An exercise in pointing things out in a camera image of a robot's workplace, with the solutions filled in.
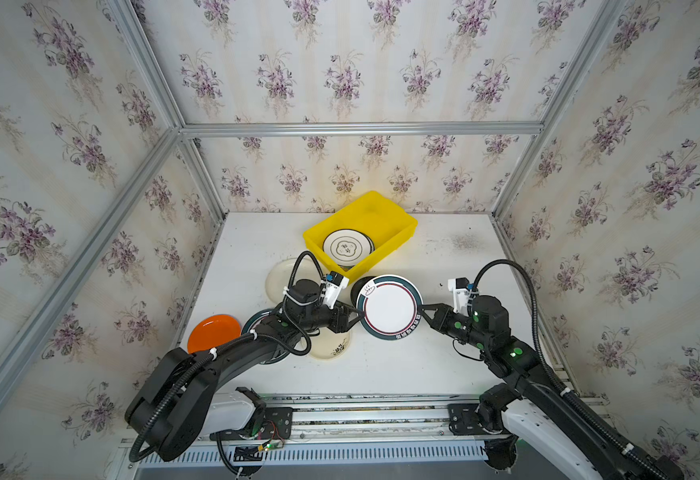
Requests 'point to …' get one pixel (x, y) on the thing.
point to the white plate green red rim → (391, 306)
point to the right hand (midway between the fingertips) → (414, 311)
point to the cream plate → (330, 345)
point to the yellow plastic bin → (386, 222)
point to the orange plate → (209, 332)
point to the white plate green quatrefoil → (347, 246)
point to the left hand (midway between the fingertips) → (359, 309)
